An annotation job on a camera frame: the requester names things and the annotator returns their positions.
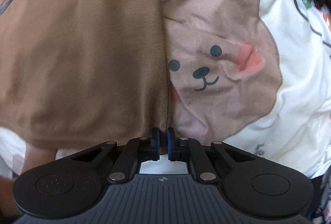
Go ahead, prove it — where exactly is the cream bear print bedsheet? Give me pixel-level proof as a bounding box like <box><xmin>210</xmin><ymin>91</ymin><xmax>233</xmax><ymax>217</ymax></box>
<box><xmin>1</xmin><ymin>0</ymin><xmax>330</xmax><ymax>178</ymax></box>

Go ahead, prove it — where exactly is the brown printed t-shirt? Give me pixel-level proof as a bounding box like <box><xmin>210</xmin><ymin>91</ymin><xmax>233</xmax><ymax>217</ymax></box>
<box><xmin>1</xmin><ymin>0</ymin><xmax>170</xmax><ymax>149</ymax></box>

